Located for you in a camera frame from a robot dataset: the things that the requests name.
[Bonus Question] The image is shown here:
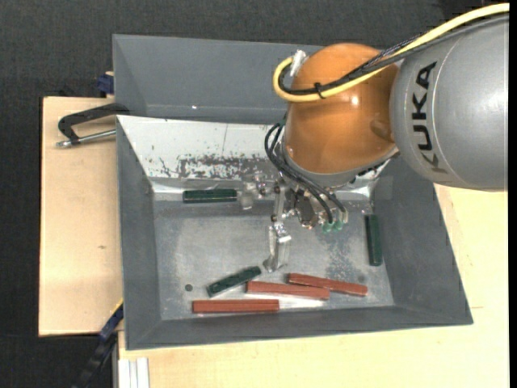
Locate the dark green flat block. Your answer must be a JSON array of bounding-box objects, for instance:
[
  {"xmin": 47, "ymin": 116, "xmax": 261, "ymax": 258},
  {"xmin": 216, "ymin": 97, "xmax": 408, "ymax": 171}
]
[
  {"xmin": 364, "ymin": 213, "xmax": 384, "ymax": 267},
  {"xmin": 205, "ymin": 265, "xmax": 263, "ymax": 298},
  {"xmin": 182, "ymin": 188, "xmax": 238, "ymax": 205}
]

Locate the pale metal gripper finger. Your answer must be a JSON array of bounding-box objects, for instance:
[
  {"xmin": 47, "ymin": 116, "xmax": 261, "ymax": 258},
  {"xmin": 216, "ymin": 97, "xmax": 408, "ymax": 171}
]
[
  {"xmin": 276, "ymin": 234, "xmax": 292, "ymax": 269},
  {"xmin": 263, "ymin": 221, "xmax": 287, "ymax": 274}
]

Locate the red-brown flat block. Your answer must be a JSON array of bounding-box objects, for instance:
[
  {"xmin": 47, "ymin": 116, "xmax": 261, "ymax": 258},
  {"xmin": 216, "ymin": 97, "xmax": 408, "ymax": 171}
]
[
  {"xmin": 287, "ymin": 272, "xmax": 369, "ymax": 297},
  {"xmin": 245, "ymin": 280, "xmax": 331, "ymax": 302},
  {"xmin": 191, "ymin": 298, "xmax": 281, "ymax": 314}
]

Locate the grey metal bin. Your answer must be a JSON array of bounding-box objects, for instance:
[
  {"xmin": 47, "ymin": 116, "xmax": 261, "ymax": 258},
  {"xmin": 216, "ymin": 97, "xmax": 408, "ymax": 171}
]
[{"xmin": 111, "ymin": 33, "xmax": 474, "ymax": 351}]

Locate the pale wood flat board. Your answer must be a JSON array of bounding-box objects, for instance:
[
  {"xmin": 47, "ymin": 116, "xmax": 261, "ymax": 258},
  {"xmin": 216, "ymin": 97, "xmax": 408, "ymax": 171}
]
[{"xmin": 38, "ymin": 96, "xmax": 124, "ymax": 337}]

